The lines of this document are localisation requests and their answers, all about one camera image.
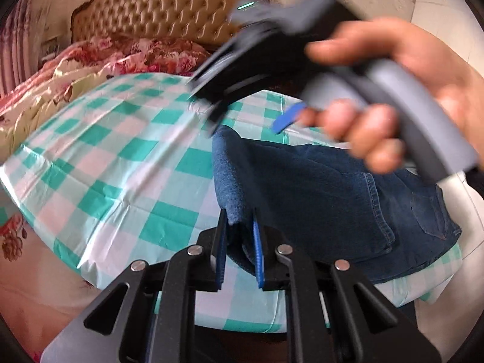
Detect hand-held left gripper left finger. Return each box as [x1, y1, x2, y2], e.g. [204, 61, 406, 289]
[83, 209, 228, 363]

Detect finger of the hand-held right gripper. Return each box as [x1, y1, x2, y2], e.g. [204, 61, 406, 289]
[207, 100, 233, 139]
[271, 102, 309, 135]

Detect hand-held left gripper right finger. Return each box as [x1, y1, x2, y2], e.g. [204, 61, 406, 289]
[253, 208, 442, 363]

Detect blue denim pants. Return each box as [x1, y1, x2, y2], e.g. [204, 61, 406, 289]
[212, 125, 463, 284]

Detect person's right hand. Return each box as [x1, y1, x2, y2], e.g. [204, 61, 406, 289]
[298, 17, 484, 175]

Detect green white checkered cloth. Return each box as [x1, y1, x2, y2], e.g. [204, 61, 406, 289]
[0, 73, 464, 334]

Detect tufted brown headboard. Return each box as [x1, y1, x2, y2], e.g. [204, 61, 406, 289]
[71, 0, 271, 51]

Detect red floral blanket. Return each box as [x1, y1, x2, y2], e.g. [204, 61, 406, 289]
[0, 36, 212, 159]

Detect pink floral bedsheet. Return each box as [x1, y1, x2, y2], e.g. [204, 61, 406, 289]
[0, 187, 116, 361]

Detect pink curtain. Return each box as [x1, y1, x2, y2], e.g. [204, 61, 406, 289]
[0, 0, 51, 101]

